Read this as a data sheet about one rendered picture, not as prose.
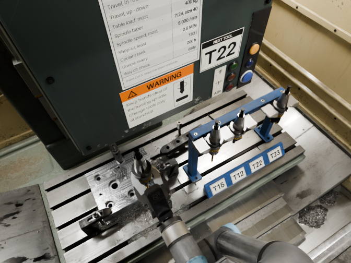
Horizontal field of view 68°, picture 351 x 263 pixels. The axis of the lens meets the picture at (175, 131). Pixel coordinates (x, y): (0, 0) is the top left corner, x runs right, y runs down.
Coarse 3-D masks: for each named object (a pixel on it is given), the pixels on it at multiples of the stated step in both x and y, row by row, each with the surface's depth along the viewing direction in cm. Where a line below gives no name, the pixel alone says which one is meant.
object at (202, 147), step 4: (196, 140) 98; (200, 140) 98; (204, 140) 98; (192, 144) 98; (196, 144) 97; (200, 144) 97; (204, 144) 97; (196, 148) 96; (200, 148) 96; (204, 148) 96; (208, 148) 96; (200, 152) 95; (204, 152) 95; (208, 152) 95
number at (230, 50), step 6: (228, 42) 51; (234, 42) 52; (222, 48) 51; (228, 48) 52; (234, 48) 53; (216, 54) 52; (222, 54) 53; (228, 54) 54; (234, 54) 55; (216, 60) 53; (222, 60) 54
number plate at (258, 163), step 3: (261, 156) 123; (258, 159) 122; (261, 159) 123; (252, 162) 121; (255, 162) 122; (258, 162) 123; (261, 162) 123; (252, 165) 122; (255, 165) 122; (258, 165) 123; (261, 165) 124; (264, 165) 124; (252, 168) 122; (255, 168) 123; (258, 168) 123; (252, 171) 122
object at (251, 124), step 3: (246, 114) 105; (246, 117) 104; (249, 117) 104; (246, 120) 103; (249, 120) 103; (252, 120) 103; (246, 123) 102; (249, 123) 102; (252, 123) 102; (255, 123) 102; (249, 126) 101; (252, 126) 101; (255, 126) 101
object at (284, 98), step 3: (282, 93) 102; (285, 93) 100; (288, 93) 100; (282, 96) 102; (285, 96) 101; (288, 96) 101; (279, 99) 103; (282, 99) 102; (285, 99) 102; (288, 99) 103; (276, 102) 106; (279, 102) 104; (282, 102) 103; (285, 102) 103; (279, 105) 105; (282, 105) 104; (285, 105) 104
